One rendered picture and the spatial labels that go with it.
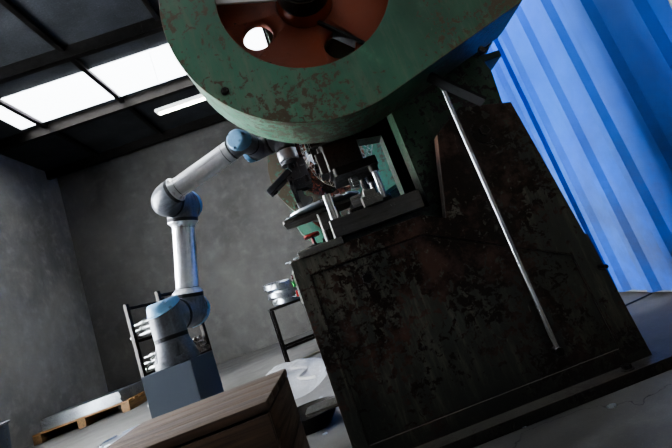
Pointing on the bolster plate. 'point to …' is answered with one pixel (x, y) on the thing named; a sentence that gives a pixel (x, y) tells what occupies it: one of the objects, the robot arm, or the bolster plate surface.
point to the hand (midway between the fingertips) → (301, 213)
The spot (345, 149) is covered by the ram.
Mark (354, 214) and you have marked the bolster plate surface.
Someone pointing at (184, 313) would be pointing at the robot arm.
